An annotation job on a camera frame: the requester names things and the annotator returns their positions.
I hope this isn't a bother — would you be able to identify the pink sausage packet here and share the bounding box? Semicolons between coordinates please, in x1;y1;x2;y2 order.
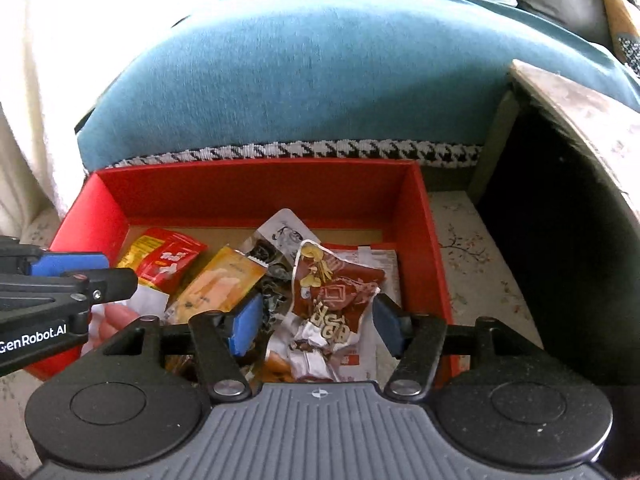
82;285;171;358

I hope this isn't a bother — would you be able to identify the yellow orange snack packet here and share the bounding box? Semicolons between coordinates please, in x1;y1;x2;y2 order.
165;245;268;323

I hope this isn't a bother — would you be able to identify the orange patterned pillow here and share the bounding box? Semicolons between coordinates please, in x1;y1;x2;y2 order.
600;0;640;78

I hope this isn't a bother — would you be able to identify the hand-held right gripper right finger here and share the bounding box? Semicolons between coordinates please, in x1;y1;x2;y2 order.
372;292;546;402

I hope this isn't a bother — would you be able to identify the red white snack packet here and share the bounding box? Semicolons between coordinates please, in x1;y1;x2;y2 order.
320;242;401;383

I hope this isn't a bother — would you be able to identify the white fleece blanket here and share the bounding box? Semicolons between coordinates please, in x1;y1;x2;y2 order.
0;0;251;221

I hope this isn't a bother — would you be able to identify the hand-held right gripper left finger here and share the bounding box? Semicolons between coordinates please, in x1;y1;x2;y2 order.
100;291;265;402

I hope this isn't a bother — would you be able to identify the dark table with brown top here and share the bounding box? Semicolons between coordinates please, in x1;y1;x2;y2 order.
467;59;640;386

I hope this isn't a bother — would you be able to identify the black white snack packet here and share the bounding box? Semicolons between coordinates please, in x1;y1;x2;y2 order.
240;208;326;321

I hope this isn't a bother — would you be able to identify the brown chip snack packet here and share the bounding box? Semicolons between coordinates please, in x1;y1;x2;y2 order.
265;240;386;383

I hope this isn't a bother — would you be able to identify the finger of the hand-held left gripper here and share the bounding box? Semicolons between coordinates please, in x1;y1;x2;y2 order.
0;268;139;313
0;236;110;278

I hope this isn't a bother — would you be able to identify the red cardboard box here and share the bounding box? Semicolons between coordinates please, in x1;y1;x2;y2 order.
25;157;471;391

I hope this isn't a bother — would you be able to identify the yellow red snack packet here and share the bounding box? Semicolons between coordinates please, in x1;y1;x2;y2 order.
116;227;208;293

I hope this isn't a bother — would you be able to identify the blue sofa cover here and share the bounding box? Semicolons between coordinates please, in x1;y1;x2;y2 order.
75;0;640;171

